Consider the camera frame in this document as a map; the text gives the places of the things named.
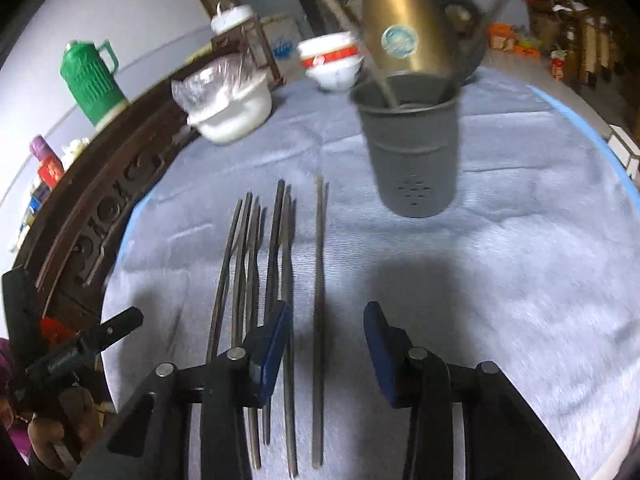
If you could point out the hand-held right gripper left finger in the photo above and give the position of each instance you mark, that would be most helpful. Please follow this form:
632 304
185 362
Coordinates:
272 345

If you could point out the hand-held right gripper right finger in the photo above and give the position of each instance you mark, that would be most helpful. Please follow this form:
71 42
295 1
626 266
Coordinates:
380 355

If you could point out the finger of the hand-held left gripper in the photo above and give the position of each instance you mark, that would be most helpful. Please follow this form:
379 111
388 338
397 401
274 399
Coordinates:
115 325

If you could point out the row of dark chopsticks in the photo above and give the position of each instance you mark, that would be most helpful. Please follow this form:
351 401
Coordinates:
280 260

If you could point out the grey metal utensil holder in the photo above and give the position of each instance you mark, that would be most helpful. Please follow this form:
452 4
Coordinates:
410 160

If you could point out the thin dark chopstick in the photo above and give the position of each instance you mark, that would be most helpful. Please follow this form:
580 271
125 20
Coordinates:
482 25
360 40

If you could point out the person's left hand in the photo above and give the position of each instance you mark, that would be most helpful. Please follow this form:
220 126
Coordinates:
65 425

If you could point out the grey tablecloth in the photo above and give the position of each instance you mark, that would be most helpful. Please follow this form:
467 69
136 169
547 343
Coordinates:
450 285

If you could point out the blue and white box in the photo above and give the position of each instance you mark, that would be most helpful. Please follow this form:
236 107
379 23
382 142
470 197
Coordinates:
32 205

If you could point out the person's purple clothing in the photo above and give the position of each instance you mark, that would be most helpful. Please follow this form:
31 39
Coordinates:
17 435

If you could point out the carved dark wooden sideboard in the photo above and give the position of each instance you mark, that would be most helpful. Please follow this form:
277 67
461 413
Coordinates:
100 195

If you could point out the red tin can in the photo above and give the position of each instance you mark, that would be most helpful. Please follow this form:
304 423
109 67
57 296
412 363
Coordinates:
50 172

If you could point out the purple flask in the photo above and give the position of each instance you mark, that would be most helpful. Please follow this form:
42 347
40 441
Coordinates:
39 147

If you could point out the crumpled white tissue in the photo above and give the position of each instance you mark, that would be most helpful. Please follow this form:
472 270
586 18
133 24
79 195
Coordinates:
75 150

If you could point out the green thermos jug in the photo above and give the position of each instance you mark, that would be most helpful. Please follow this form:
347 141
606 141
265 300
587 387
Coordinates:
92 85

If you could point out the clear plastic bag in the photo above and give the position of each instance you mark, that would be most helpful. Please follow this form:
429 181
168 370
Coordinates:
215 85

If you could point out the dark wooden stand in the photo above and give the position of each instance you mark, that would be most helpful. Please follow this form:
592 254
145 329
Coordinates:
262 55

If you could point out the white chest freezer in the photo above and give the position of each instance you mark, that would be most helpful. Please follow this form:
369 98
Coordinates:
285 42

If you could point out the blue table cover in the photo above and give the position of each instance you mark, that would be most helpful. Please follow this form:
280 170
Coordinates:
590 130

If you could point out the gold electric kettle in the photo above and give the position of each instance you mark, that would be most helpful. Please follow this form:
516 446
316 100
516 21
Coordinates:
410 25

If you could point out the orange cardboard box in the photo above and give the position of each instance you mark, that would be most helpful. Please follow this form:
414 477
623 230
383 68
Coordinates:
502 37

